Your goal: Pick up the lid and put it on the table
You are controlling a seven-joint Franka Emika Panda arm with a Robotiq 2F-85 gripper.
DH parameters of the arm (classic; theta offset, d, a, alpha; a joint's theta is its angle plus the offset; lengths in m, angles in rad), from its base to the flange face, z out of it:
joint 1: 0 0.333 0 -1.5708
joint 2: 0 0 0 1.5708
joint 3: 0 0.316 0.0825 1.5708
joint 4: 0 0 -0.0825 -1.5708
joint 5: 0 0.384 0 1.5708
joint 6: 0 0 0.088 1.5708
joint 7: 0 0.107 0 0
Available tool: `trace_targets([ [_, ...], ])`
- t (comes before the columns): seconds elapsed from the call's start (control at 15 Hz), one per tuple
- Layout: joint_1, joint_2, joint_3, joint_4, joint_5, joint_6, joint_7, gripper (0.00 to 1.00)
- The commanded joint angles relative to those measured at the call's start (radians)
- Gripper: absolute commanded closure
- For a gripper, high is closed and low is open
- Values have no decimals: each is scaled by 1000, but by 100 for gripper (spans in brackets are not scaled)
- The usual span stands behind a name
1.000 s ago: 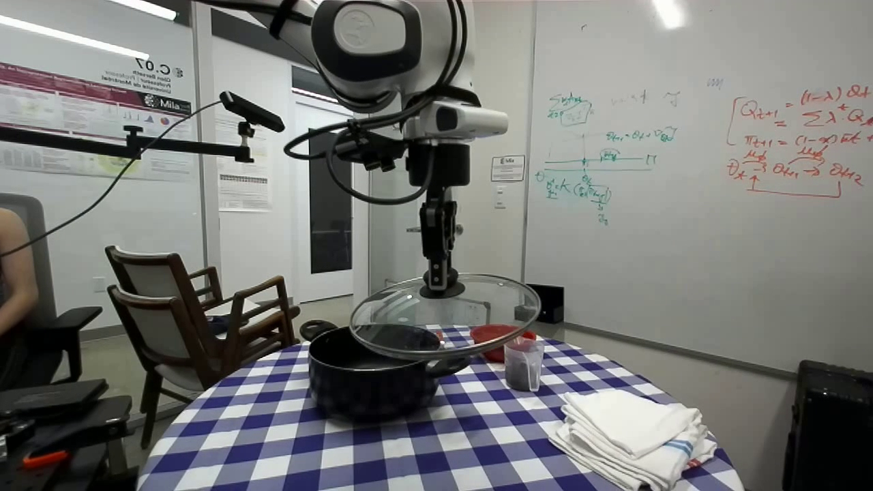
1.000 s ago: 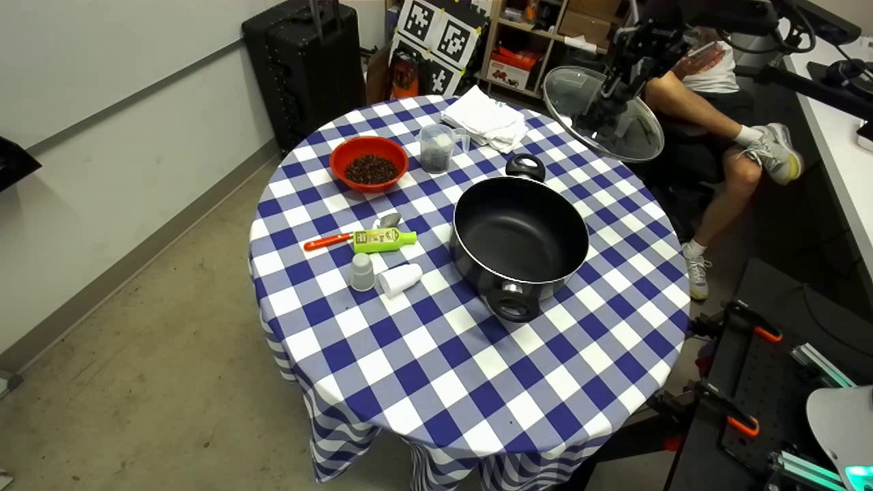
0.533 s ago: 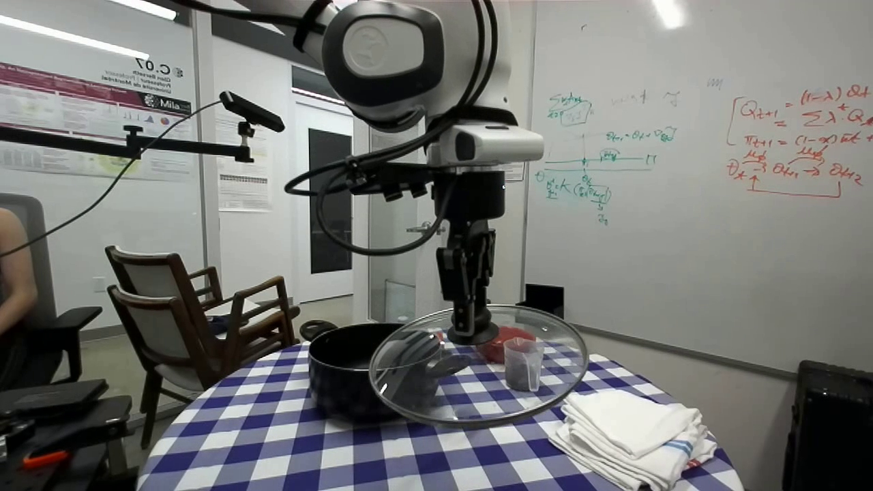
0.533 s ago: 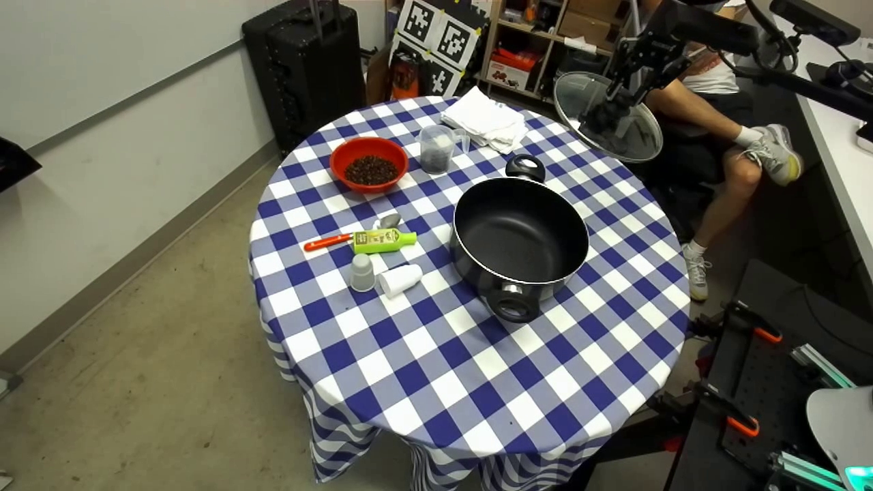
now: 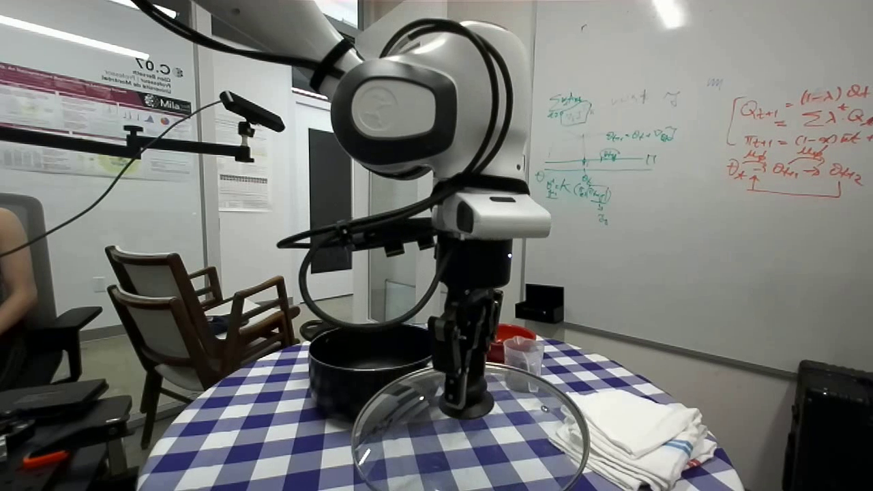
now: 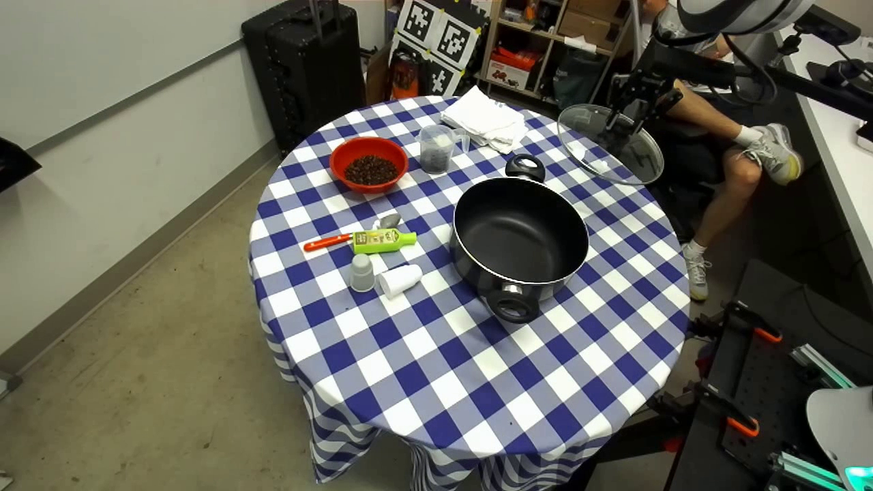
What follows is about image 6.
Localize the black white tag board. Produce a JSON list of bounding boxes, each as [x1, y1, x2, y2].
[[386, 0, 491, 98]]

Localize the black cooking pot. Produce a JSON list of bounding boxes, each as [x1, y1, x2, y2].
[[446, 150, 592, 326]]

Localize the white folded towels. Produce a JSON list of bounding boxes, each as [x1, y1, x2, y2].
[[435, 83, 532, 153]]

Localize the orange handled clamp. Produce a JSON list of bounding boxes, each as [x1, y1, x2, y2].
[[695, 379, 764, 441], [723, 297, 785, 349]]

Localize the white cup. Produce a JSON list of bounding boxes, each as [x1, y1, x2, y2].
[[373, 262, 426, 302]]

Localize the blue white checkered tablecloth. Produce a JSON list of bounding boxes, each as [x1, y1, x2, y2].
[[246, 91, 695, 491]]

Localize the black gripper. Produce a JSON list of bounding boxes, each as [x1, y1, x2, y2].
[[603, 71, 684, 150]]

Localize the red bowl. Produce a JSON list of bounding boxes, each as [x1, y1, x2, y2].
[[325, 132, 411, 198]]

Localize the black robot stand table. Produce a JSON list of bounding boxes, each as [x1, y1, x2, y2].
[[666, 255, 873, 491]]

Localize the black camera boom bar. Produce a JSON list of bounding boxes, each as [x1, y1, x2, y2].
[[725, 51, 873, 122]]

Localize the orange handled peeler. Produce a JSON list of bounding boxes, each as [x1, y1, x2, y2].
[[299, 206, 405, 255]]

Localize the whiteboard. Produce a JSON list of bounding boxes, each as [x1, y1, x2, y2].
[[0, 0, 287, 154]]

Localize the white desk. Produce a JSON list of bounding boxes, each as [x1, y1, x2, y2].
[[776, 29, 873, 266]]

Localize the small white bottle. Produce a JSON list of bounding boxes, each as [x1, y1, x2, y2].
[[343, 250, 378, 297]]

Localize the wooden storage shelf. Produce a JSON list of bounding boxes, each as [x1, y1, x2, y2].
[[474, 0, 641, 113]]

